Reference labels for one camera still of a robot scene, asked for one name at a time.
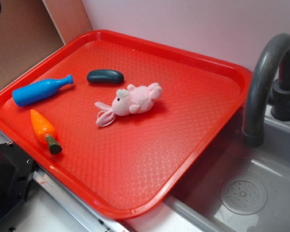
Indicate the grey toy sink basin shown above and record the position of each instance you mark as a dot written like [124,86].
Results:
[235,188]

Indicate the pink plush bunny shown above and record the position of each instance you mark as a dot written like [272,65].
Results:
[132,100]

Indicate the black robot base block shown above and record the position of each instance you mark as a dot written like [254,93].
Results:
[7,174]

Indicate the grey toy faucet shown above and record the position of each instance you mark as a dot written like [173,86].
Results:
[270,85]

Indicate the orange toy carrot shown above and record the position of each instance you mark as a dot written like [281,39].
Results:
[45,132]

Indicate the dark green toy cucumber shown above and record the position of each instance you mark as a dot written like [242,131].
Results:
[105,76]

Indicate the brown cardboard panel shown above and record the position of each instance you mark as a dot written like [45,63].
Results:
[31,30]

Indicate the blue toy bottle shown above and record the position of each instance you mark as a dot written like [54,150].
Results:
[40,90]

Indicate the red plastic tray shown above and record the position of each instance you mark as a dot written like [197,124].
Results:
[128,167]

